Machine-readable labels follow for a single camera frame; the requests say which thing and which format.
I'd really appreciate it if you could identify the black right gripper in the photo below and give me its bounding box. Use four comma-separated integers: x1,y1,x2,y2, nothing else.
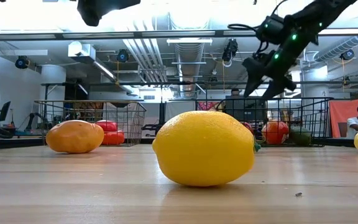
242,42,298,100

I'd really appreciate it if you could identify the red tomato with green calyx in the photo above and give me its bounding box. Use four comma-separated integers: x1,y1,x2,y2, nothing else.
242,121,255,135

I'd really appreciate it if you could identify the orange persimmon with green calyx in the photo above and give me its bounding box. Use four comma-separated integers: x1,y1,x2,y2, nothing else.
261,120,290,146

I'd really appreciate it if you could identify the dark green lime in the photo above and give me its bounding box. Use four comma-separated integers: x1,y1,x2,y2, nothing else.
289,126,313,146

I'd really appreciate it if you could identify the yellow lemon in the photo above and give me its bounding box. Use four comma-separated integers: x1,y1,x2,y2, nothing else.
152,110,262,187

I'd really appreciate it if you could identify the orange-red carrot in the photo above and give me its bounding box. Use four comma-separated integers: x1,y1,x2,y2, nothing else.
101,130,126,146

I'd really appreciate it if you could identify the orange bumpy round produce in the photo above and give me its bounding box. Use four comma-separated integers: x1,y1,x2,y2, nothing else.
45,119,105,154

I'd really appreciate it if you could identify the dark background monitor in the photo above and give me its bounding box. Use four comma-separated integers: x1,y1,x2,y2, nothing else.
224,95,267,122

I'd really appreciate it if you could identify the black hanging ceiling device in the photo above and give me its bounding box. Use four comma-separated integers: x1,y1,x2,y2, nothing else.
221,39,239,62

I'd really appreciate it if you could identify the white ceiling unit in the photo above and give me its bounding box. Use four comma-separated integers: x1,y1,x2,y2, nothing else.
67,40,96,62

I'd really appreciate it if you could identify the long ceiling light fixture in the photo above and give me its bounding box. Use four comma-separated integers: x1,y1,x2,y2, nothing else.
91,58,117,82

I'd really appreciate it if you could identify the colourful patterned cloth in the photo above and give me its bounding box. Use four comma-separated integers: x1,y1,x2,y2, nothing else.
196,101,225,112

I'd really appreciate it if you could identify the orange cloth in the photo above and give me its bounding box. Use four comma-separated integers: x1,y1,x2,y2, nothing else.
329,98,358,140

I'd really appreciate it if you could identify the white linear ceiling light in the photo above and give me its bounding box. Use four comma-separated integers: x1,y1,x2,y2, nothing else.
166,37,213,46

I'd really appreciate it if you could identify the white background cloth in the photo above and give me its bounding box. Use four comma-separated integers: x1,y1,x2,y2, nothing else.
165,101,198,125

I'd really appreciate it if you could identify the small black background monitor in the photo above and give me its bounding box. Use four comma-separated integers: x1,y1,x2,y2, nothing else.
0,100,12,122

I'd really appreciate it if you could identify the black wire basket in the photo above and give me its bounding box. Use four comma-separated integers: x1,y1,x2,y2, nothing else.
214,97,334,148

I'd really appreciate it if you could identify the black round cable reel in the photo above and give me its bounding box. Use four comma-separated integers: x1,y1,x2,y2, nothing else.
116,49,130,63
14,55,30,70
340,49,356,62

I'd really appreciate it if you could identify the black background frame bar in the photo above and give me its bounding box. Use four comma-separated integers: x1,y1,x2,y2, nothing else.
40,80,358,87

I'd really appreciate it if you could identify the silver slanted ceiling duct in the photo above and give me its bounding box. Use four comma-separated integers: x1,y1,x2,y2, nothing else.
314,33,358,62

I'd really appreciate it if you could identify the silver corrugated ceiling duct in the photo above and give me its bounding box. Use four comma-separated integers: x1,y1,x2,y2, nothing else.
168,0,211,98

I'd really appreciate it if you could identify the grey overhead frame bar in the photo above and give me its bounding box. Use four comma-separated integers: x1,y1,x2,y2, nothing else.
0,27,358,41

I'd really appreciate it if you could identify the silver wire basket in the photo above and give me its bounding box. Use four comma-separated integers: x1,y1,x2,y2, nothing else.
34,99,147,147

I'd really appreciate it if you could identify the black aluminium table frame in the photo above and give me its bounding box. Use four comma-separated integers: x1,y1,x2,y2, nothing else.
0,136,356,151

